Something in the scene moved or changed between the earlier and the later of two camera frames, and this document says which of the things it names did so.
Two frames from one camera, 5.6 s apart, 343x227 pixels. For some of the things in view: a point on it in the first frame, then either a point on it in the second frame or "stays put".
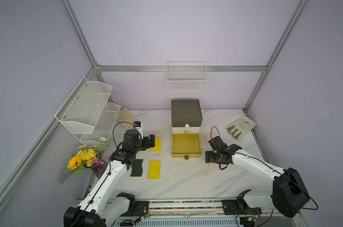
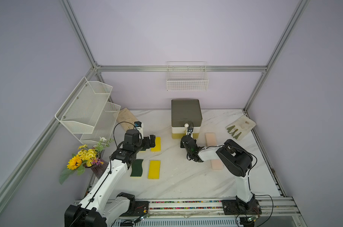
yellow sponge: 157,147 stays put
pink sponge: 208,137 stays put
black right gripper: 209,155 → 182,145
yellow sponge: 154,169 stays put
